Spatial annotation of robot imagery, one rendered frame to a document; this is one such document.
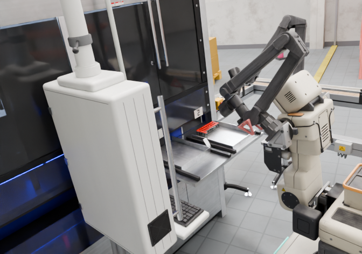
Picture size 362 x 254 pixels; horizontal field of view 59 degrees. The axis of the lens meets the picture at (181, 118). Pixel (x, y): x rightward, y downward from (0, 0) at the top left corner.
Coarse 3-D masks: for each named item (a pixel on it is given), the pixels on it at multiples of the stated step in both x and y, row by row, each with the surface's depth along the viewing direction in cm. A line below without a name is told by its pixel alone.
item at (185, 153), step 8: (176, 144) 215; (184, 144) 214; (192, 144) 208; (176, 152) 205; (184, 152) 203; (192, 152) 202; (200, 152) 200; (208, 152) 198; (176, 160) 195; (184, 160) 194; (192, 160) 188; (184, 168) 184
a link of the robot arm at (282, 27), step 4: (288, 16) 177; (284, 20) 178; (288, 20) 177; (280, 24) 179; (284, 24) 178; (280, 28) 181; (284, 28) 178; (276, 32) 183; (280, 32) 182; (272, 36) 184; (276, 36) 183; (272, 40) 184; (268, 44) 185; (264, 48) 185; (260, 72) 191; (256, 76) 192; (252, 80) 188
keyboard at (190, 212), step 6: (174, 204) 165; (186, 204) 164; (192, 204) 163; (174, 210) 161; (186, 210) 159; (192, 210) 159; (198, 210) 159; (186, 216) 156; (192, 216) 156; (180, 222) 154; (186, 222) 153
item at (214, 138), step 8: (224, 128) 228; (232, 128) 225; (248, 128) 215; (192, 136) 219; (208, 136) 220; (216, 136) 218; (224, 136) 216; (232, 136) 215; (240, 136) 213; (248, 136) 207; (224, 144) 200; (232, 144) 205; (240, 144) 201
